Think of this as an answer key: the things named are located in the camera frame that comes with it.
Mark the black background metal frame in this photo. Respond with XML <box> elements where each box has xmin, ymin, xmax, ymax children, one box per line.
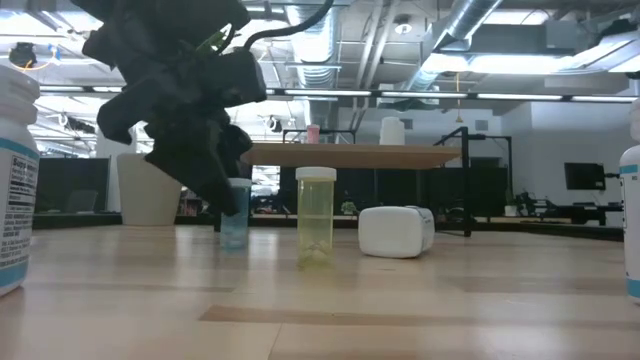
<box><xmin>468</xmin><ymin>133</ymin><xmax>514</xmax><ymax>219</ymax></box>
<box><xmin>282</xmin><ymin>128</ymin><xmax>358</xmax><ymax>146</ymax></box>

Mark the white supplement bottle blue label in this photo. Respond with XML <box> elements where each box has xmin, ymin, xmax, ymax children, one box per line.
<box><xmin>0</xmin><ymin>63</ymin><xmax>41</xmax><ymax>297</ymax></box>
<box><xmin>618</xmin><ymin>97</ymin><xmax>640</xmax><ymax>301</ymax></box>
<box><xmin>357</xmin><ymin>204</ymin><xmax>437</xmax><ymax>260</ymax></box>

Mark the black aluminium frame rail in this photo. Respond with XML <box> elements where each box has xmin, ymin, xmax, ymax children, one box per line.
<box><xmin>32</xmin><ymin>212</ymin><xmax>624</xmax><ymax>243</ymax></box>

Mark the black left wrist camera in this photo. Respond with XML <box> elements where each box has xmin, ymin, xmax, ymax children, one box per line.
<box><xmin>219</xmin><ymin>48</ymin><xmax>268</xmax><ymax>108</ymax></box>

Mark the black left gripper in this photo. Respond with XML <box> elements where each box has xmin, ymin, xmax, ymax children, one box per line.
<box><xmin>97</xmin><ymin>52</ymin><xmax>254</xmax><ymax>217</ymax></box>

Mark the blue translucent pill vial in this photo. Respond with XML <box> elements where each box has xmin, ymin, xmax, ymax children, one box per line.
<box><xmin>219</xmin><ymin>177</ymin><xmax>253</xmax><ymax>250</ymax></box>

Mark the yellow translucent pill vial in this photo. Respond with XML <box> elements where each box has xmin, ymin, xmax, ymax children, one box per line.
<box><xmin>294</xmin><ymin>166</ymin><xmax>338</xmax><ymax>269</ymax></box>

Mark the black camera cable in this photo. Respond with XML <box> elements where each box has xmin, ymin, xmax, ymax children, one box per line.
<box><xmin>243</xmin><ymin>0</ymin><xmax>335</xmax><ymax>51</ymax></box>

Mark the black background desk equipment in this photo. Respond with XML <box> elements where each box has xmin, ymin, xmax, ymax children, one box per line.
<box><xmin>514</xmin><ymin>189</ymin><xmax>625</xmax><ymax>226</ymax></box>

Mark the yellow hanging cord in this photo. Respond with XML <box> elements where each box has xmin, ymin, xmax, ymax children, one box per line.
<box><xmin>454</xmin><ymin>72</ymin><xmax>464</xmax><ymax>124</ymax></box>

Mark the black wall monitor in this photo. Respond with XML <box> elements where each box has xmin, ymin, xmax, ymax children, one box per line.
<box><xmin>564</xmin><ymin>161</ymin><xmax>607</xmax><ymax>191</ymax></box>

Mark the beige plant pot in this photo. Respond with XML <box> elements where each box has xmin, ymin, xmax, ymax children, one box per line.
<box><xmin>116</xmin><ymin>152</ymin><xmax>184</xmax><ymax>227</ymax></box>

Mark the linear ceiling light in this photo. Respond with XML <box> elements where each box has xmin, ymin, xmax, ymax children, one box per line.
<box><xmin>379</xmin><ymin>91</ymin><xmax>469</xmax><ymax>99</ymax></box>
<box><xmin>284</xmin><ymin>89</ymin><xmax>374</xmax><ymax>97</ymax></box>
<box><xmin>571</xmin><ymin>95</ymin><xmax>634</xmax><ymax>103</ymax></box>
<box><xmin>476</xmin><ymin>93</ymin><xmax>565</xmax><ymax>101</ymax></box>

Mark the wooden shelf black metal frame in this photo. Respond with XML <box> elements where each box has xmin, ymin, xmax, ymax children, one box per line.
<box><xmin>214</xmin><ymin>126</ymin><xmax>471</xmax><ymax>238</ymax></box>

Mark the black ceiling device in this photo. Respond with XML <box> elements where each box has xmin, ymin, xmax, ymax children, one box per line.
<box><xmin>8</xmin><ymin>42</ymin><xmax>37</xmax><ymax>70</ymax></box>

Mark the plain white bottle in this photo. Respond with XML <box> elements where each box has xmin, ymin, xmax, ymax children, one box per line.
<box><xmin>378</xmin><ymin>116</ymin><xmax>407</xmax><ymax>147</ymax></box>

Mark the black office screen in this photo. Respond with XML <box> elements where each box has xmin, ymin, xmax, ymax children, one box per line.
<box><xmin>35</xmin><ymin>157</ymin><xmax>111</xmax><ymax>215</ymax></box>

